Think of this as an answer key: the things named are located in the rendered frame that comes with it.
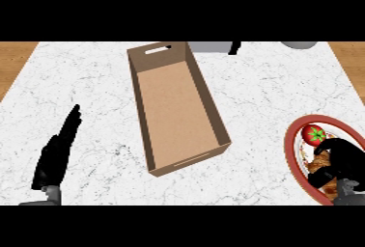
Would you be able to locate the red-rimmed white plate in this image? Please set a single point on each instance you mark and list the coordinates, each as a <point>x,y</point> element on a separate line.
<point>292,154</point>

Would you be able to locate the grey appliance with black part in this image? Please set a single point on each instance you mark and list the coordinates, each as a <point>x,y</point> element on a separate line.
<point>211,47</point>

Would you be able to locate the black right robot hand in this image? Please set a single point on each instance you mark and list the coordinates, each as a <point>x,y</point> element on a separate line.
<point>346,160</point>

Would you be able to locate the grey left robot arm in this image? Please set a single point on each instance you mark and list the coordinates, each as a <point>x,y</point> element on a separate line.
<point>46,197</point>

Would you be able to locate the brown cardboard box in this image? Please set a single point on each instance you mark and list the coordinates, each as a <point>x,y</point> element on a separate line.
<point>176,106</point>

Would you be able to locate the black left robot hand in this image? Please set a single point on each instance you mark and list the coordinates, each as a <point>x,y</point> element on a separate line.
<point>54,154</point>

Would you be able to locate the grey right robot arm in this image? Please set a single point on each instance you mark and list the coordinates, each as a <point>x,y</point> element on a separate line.
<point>348,193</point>

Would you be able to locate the golden brown croissant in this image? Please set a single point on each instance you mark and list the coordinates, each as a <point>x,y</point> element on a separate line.
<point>319,163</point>

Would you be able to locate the red tomato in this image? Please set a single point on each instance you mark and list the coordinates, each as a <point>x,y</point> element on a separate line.
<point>313,134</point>

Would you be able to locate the grey round object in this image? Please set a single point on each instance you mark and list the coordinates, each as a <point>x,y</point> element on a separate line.
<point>298,44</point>

